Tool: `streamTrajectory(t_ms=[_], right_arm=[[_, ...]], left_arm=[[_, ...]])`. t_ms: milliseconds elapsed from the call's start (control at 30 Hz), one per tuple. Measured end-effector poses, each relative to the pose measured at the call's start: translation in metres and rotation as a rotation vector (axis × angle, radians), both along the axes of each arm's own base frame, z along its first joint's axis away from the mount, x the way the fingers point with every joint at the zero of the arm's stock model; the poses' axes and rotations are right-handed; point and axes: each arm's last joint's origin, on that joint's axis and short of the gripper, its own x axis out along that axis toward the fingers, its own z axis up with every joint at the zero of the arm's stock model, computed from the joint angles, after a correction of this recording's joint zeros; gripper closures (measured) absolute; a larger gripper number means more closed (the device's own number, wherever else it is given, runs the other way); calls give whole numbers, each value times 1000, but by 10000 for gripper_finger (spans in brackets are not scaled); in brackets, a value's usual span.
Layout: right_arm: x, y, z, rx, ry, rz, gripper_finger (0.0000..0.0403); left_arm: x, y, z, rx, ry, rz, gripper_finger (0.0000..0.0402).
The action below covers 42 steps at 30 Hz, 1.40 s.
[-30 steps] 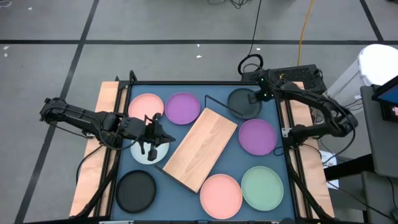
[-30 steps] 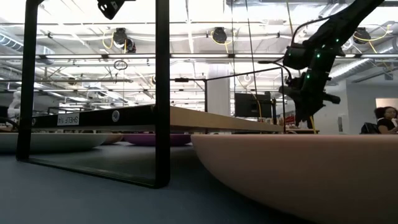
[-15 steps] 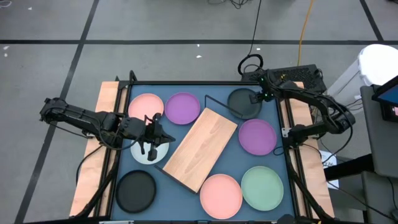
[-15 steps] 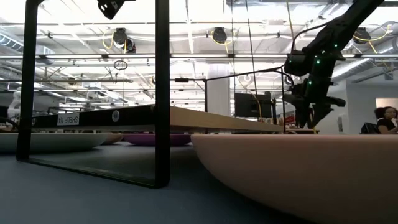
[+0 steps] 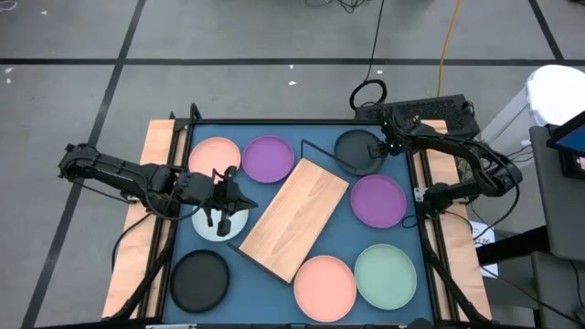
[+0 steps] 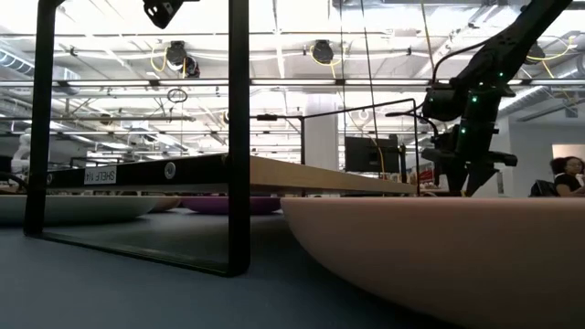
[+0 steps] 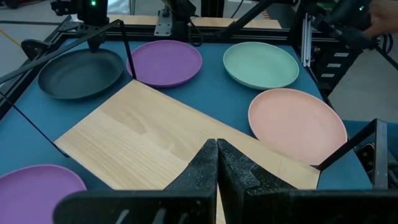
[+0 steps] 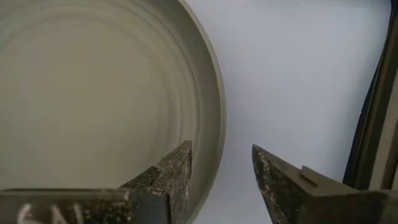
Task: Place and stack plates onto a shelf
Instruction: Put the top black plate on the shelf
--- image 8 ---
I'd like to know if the dark grey round plate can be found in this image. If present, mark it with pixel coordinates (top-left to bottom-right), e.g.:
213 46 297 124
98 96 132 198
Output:
0 0 227 224

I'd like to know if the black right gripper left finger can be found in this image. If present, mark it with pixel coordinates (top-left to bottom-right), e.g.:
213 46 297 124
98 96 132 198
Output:
119 140 193 224

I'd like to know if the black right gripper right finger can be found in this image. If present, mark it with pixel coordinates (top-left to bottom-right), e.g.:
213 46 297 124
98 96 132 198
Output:
252 144 388 224

